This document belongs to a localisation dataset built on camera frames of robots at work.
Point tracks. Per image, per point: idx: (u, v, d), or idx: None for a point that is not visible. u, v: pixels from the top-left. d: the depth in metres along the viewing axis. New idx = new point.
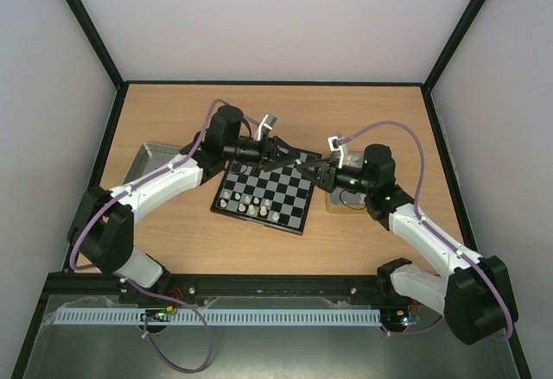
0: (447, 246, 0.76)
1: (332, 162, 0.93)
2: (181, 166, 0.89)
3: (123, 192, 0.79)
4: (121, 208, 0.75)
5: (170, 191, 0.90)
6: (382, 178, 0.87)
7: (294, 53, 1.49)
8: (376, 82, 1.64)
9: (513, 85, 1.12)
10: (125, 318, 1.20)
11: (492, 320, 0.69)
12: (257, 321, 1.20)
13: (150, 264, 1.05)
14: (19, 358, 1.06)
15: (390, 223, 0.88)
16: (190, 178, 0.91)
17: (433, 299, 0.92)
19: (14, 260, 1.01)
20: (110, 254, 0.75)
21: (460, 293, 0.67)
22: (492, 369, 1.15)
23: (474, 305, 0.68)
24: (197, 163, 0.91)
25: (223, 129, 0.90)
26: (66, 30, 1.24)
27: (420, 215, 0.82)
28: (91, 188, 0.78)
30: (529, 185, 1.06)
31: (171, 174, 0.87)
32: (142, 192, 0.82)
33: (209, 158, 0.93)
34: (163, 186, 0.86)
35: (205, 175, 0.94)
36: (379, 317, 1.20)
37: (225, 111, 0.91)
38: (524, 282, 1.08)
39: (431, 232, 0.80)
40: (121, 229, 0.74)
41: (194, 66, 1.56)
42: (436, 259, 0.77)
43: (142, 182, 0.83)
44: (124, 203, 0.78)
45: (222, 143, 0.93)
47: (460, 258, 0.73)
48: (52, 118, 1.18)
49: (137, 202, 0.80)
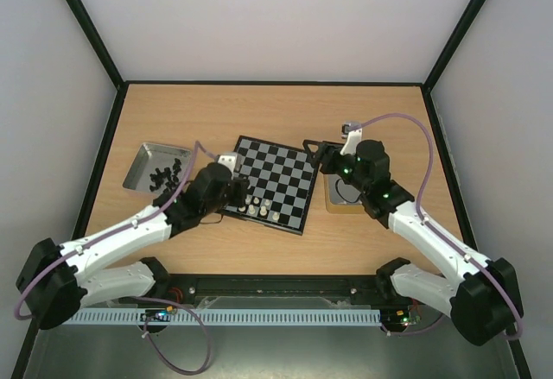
0: (454, 250, 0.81)
1: (333, 147, 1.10)
2: (146, 222, 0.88)
3: (73, 252, 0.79)
4: (64, 273, 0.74)
5: (131, 248, 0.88)
6: (377, 173, 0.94)
7: (292, 53, 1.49)
8: (377, 82, 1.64)
9: (512, 85, 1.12)
10: (125, 318, 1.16)
11: (502, 324, 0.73)
12: (257, 321, 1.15)
13: (134, 278, 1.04)
14: (19, 357, 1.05)
15: (390, 222, 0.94)
16: (155, 234, 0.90)
17: (434, 299, 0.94)
19: (15, 259, 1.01)
20: (48, 316, 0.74)
21: (472, 298, 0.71)
22: (492, 369, 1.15)
23: (485, 310, 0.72)
24: (168, 217, 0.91)
25: (207, 185, 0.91)
26: (67, 33, 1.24)
27: (423, 216, 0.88)
28: (43, 242, 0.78)
30: (528, 186, 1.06)
31: (134, 230, 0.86)
32: (94, 251, 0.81)
33: (184, 211, 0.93)
34: (122, 244, 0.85)
35: (175, 228, 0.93)
36: (379, 318, 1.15)
37: (215, 168, 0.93)
38: (524, 283, 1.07)
39: (435, 234, 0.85)
40: (60, 293, 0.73)
41: (193, 66, 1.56)
42: (445, 263, 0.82)
43: (95, 240, 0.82)
44: (72, 263, 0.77)
45: (202, 198, 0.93)
47: (469, 262, 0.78)
48: (53, 118, 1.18)
49: (86, 263, 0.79)
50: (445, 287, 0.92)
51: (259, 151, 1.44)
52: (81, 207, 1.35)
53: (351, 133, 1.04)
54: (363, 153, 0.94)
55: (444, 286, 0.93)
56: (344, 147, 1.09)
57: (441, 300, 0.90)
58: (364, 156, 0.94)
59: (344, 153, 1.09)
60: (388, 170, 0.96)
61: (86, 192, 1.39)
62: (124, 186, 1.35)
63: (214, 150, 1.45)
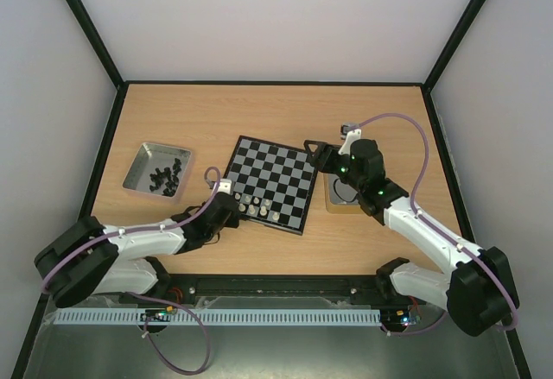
0: (447, 241, 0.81)
1: (332, 147, 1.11)
2: (170, 229, 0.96)
3: (116, 231, 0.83)
4: (107, 247, 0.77)
5: (149, 249, 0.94)
6: (371, 171, 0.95)
7: (293, 53, 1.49)
8: (377, 82, 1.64)
9: (512, 84, 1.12)
10: (125, 318, 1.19)
11: (498, 313, 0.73)
12: (257, 321, 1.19)
13: (141, 272, 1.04)
14: (19, 358, 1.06)
15: (386, 217, 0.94)
16: (169, 243, 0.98)
17: (435, 295, 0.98)
19: (15, 259, 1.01)
20: (74, 289, 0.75)
21: (466, 287, 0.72)
22: (492, 369, 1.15)
23: (480, 298, 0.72)
24: (182, 232, 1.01)
25: (216, 211, 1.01)
26: (68, 34, 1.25)
27: (416, 210, 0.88)
28: (86, 217, 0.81)
30: (528, 186, 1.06)
31: (160, 233, 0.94)
32: (130, 237, 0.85)
33: (193, 233, 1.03)
34: (149, 240, 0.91)
35: (182, 247, 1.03)
36: (379, 318, 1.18)
37: (225, 197, 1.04)
38: (524, 283, 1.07)
39: (429, 227, 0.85)
40: (96, 268, 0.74)
41: (194, 66, 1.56)
42: (439, 255, 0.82)
43: (133, 230, 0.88)
44: (112, 242, 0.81)
45: (209, 223, 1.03)
47: (461, 252, 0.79)
48: (54, 117, 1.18)
49: (124, 246, 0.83)
50: (442, 281, 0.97)
51: (259, 151, 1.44)
52: (81, 207, 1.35)
53: (350, 133, 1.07)
54: (358, 152, 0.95)
55: (442, 281, 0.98)
56: (343, 147, 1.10)
57: (440, 293, 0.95)
58: (358, 154, 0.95)
59: (343, 153, 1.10)
60: (383, 167, 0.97)
61: (86, 191, 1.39)
62: (124, 186, 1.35)
63: (214, 150, 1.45)
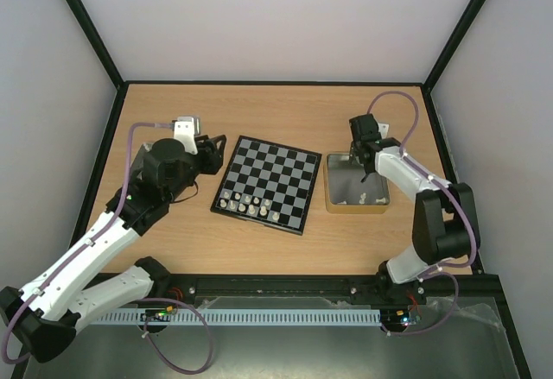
0: (420, 174, 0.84)
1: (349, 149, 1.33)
2: (102, 235, 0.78)
3: (32, 294, 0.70)
4: (28, 318, 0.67)
5: (99, 265, 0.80)
6: (364, 128, 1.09)
7: (294, 53, 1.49)
8: (377, 82, 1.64)
9: (512, 85, 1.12)
10: (125, 318, 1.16)
11: (455, 244, 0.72)
12: (257, 321, 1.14)
13: (131, 284, 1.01)
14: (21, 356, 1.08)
15: (378, 163, 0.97)
16: (118, 243, 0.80)
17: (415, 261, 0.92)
19: (16, 259, 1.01)
20: (44, 356, 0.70)
21: (424, 207, 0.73)
22: (492, 369, 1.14)
23: (437, 223, 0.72)
24: (123, 223, 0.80)
25: (158, 170, 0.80)
26: (67, 32, 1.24)
27: (403, 153, 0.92)
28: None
30: (526, 185, 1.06)
31: (92, 249, 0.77)
32: (56, 285, 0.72)
33: (143, 202, 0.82)
34: (85, 268, 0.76)
35: (141, 224, 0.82)
36: (379, 318, 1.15)
37: (161, 149, 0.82)
38: (525, 283, 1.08)
39: (408, 164, 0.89)
40: (34, 338, 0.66)
41: (195, 66, 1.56)
42: (410, 187, 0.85)
43: (53, 274, 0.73)
44: (35, 306, 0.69)
45: (159, 185, 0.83)
47: (431, 182, 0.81)
48: (53, 117, 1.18)
49: (53, 301, 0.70)
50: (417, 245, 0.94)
51: (259, 151, 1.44)
52: (81, 207, 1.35)
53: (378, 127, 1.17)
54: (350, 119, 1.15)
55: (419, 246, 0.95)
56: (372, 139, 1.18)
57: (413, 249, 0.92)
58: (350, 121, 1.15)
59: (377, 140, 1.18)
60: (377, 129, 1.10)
61: (86, 192, 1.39)
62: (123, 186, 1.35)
63: None
